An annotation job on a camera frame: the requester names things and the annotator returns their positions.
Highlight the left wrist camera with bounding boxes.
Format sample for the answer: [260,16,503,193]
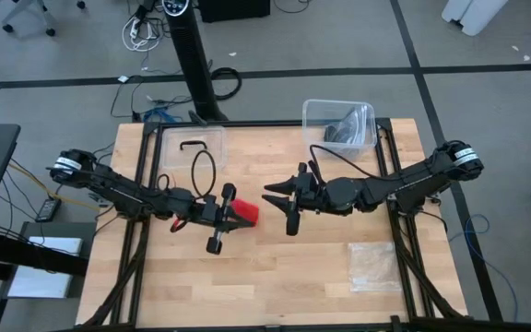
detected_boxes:
[202,194,223,218]

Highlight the bagged black parts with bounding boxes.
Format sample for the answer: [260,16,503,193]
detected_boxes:
[323,106,368,145]

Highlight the office chair with casters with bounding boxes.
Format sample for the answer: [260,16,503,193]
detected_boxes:
[1,0,87,38]

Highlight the black power adapter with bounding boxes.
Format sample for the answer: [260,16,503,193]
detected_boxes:
[34,197,63,223]

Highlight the clear plastic storage bin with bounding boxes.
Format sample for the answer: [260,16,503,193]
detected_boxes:
[301,98,378,156]

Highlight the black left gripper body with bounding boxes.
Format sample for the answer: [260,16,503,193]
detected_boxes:
[198,184,239,255]

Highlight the red cable loop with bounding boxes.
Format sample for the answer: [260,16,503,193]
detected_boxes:
[169,215,191,234]

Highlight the white power strip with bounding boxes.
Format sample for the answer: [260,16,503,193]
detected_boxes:
[121,16,163,53]

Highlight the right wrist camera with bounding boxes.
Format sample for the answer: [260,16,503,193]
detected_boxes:
[295,161,325,188]

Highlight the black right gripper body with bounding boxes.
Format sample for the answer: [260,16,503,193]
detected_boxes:
[286,161,329,237]

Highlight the black box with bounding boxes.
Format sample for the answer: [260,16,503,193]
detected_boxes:
[198,0,271,23]

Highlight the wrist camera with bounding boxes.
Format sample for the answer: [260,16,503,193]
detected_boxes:
[202,194,223,218]
[295,161,325,188]

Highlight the dark grey stand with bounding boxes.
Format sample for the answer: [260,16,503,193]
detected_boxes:
[0,220,97,332]

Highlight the black aluminium table frame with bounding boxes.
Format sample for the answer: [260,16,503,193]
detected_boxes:
[55,117,531,332]

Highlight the white panel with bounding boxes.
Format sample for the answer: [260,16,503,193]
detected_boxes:
[6,235,84,300]

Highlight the white step trash bin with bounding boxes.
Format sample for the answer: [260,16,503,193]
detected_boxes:
[441,0,510,37]

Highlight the blue cable bundle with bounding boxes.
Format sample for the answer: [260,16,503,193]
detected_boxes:
[143,106,179,124]

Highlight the clear zipper bag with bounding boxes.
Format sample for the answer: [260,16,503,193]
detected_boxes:
[347,242,403,294]

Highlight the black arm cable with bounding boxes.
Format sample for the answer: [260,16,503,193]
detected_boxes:
[309,144,386,181]
[190,149,218,200]

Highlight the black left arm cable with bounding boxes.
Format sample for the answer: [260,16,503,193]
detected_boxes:
[190,149,218,200]

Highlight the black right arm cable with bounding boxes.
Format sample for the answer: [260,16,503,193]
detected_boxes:
[309,144,386,181]

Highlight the red bandage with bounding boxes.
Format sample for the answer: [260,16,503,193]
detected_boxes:
[230,197,261,227]

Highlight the black cable coil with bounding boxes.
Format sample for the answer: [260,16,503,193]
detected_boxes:
[209,66,243,101]

